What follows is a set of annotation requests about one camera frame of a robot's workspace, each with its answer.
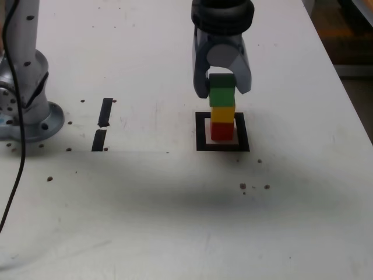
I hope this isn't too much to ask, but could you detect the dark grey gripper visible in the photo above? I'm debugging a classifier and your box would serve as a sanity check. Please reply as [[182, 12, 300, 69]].
[[192, 28, 253, 100]]

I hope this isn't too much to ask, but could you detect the green cube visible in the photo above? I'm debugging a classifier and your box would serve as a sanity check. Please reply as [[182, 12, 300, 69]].
[[209, 73, 236, 107]]

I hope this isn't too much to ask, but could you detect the yellow cube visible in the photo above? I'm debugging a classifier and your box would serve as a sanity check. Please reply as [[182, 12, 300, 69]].
[[210, 106, 235, 124]]

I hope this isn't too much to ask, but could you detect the red cube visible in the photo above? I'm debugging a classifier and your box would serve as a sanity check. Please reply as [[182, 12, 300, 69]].
[[210, 121, 235, 142]]

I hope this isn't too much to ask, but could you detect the black tape square outline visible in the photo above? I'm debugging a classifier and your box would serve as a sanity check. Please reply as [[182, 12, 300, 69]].
[[195, 112, 251, 152]]

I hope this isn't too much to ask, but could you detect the black tape strip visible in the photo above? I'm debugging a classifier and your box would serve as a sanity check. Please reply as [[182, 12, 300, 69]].
[[91, 97, 114, 152]]

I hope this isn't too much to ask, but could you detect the long black hanging cable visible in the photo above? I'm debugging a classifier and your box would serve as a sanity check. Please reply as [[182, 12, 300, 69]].
[[0, 0, 26, 232]]

